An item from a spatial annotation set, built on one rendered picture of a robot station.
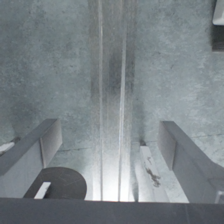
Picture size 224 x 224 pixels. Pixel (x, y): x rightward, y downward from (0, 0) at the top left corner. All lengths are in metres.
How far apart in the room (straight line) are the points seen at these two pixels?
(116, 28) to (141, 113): 0.86
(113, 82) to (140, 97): 0.80
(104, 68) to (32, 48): 0.90
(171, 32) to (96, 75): 0.83
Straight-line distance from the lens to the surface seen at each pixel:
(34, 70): 1.09
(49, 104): 1.10
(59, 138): 0.16
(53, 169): 1.21
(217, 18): 1.03
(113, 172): 0.28
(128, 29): 0.24
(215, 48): 1.02
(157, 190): 0.75
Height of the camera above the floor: 0.98
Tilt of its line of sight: 72 degrees down
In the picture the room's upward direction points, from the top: 176 degrees counter-clockwise
